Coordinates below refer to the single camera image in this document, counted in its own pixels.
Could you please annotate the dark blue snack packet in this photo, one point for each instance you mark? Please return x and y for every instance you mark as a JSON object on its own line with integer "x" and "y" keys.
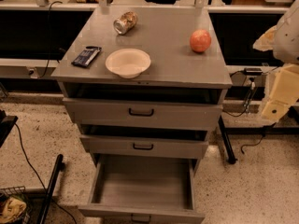
{"x": 86, "y": 56}

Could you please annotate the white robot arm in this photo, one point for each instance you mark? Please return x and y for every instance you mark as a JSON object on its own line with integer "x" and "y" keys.
{"x": 283, "y": 40}

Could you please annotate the white bowl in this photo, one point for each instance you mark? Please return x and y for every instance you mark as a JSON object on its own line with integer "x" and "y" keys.
{"x": 128, "y": 63}

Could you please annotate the black table leg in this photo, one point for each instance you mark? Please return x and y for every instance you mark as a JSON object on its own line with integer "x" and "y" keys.
{"x": 231, "y": 156}

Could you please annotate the black pole lower left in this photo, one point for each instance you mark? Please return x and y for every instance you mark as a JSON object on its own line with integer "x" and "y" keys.
{"x": 58, "y": 166}

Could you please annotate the red apple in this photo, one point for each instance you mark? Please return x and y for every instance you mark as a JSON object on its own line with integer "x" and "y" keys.
{"x": 200, "y": 40}

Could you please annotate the top grey drawer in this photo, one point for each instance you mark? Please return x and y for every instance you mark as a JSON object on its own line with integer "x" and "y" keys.
{"x": 144, "y": 107}

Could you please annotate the grey drawer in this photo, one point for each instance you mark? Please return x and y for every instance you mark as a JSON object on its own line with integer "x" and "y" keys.
{"x": 143, "y": 190}
{"x": 151, "y": 142}
{"x": 144, "y": 107}

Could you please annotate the black power adapter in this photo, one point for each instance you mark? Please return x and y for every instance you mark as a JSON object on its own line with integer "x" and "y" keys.
{"x": 252, "y": 71}

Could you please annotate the bottom grey drawer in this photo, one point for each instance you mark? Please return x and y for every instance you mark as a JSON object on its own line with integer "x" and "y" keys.
{"x": 143, "y": 190}

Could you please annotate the middle grey drawer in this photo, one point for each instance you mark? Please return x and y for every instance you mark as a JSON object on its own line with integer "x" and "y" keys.
{"x": 151, "y": 142}

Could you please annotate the grey drawer cabinet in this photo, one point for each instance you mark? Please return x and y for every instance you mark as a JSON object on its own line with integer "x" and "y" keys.
{"x": 163, "y": 33}

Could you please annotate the wire basket with bags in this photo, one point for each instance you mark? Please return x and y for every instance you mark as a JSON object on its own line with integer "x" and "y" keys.
{"x": 14, "y": 206}

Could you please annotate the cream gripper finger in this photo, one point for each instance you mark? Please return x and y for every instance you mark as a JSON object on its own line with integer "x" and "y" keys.
{"x": 266, "y": 41}
{"x": 284, "y": 92}

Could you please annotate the lying metal can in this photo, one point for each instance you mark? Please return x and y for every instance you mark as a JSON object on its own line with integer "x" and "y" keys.
{"x": 125, "y": 22}

